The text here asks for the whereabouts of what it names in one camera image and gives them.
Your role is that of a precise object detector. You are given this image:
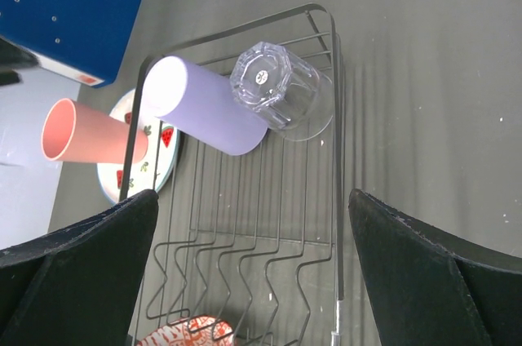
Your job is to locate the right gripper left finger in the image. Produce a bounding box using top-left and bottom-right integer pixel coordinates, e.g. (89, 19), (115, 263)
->
(1, 189), (159, 345)

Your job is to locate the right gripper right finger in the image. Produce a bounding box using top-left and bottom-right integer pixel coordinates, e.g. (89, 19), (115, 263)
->
(348, 189), (521, 345)

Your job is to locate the white watermelon pattern plate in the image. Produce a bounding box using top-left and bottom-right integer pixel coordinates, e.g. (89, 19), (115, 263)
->
(96, 108), (180, 204)

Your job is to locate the pink plastic cup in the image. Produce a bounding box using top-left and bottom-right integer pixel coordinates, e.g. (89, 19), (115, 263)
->
(41, 98), (130, 164)

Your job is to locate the purple plastic cup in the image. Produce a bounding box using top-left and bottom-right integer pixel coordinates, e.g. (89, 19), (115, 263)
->
(142, 56), (268, 156)

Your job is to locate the clear glass tumbler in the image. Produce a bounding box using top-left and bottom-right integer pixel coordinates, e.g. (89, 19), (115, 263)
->
(229, 42), (334, 142)

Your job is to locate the blue patterned bowl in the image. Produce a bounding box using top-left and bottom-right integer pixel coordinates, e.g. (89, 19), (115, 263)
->
(137, 315), (237, 345)

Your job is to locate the blue lever arch binder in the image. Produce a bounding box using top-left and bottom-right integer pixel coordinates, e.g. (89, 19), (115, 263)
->
(1, 0), (142, 87)

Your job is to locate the black wire dish rack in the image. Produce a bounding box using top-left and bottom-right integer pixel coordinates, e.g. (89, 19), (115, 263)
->
(130, 3), (347, 345)

